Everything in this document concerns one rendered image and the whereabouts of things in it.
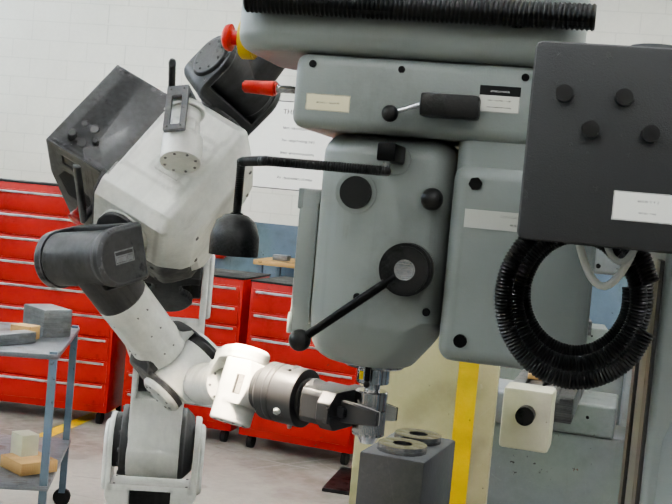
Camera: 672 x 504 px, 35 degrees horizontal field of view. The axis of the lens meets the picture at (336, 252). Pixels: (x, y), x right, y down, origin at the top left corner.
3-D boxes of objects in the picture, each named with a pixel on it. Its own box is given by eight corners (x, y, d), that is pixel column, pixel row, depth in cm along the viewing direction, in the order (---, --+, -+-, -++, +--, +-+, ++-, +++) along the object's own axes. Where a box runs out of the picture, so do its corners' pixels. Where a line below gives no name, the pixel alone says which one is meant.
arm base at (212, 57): (165, 86, 194) (198, 96, 185) (204, 28, 196) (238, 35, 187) (219, 132, 204) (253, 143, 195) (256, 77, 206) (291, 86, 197)
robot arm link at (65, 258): (77, 316, 182) (32, 260, 174) (102, 277, 187) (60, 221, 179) (129, 316, 176) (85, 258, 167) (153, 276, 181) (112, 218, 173)
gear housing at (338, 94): (288, 126, 144) (295, 51, 143) (328, 139, 167) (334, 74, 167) (542, 145, 137) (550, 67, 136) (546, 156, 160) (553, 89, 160)
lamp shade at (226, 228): (205, 251, 159) (208, 209, 159) (252, 254, 161) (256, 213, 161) (212, 255, 152) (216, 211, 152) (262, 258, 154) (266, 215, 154)
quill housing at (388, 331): (295, 363, 146) (316, 129, 145) (328, 346, 166) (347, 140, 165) (434, 381, 142) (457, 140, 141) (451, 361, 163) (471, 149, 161)
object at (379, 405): (366, 439, 152) (370, 401, 152) (344, 432, 155) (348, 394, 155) (390, 437, 155) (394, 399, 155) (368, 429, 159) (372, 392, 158)
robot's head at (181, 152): (159, 178, 177) (159, 149, 169) (165, 128, 182) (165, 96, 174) (199, 182, 177) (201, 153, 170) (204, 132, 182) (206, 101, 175)
